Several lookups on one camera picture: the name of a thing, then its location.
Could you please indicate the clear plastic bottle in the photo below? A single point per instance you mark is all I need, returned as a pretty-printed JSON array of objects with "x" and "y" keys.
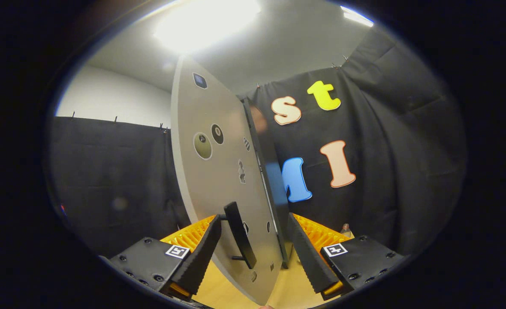
[{"x": 345, "y": 231}]

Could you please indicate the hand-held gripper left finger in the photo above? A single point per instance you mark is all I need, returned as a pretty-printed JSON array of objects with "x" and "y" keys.
[{"x": 201, "y": 255}]

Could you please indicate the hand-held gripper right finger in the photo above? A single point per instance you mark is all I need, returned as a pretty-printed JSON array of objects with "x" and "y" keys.
[{"x": 311, "y": 266}]

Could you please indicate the black backdrop cloth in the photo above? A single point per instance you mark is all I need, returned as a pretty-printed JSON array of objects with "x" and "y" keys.
[{"x": 407, "y": 150}]

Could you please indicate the narrow ceiling light strip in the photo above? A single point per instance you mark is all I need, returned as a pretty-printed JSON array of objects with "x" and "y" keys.
[{"x": 356, "y": 16}]

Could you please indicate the large ceiling light panel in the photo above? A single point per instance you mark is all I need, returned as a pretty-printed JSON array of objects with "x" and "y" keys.
[{"x": 206, "y": 21}]

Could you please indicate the dark grey shoe cabinet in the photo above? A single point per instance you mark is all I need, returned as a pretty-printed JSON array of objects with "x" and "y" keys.
[{"x": 270, "y": 150}]

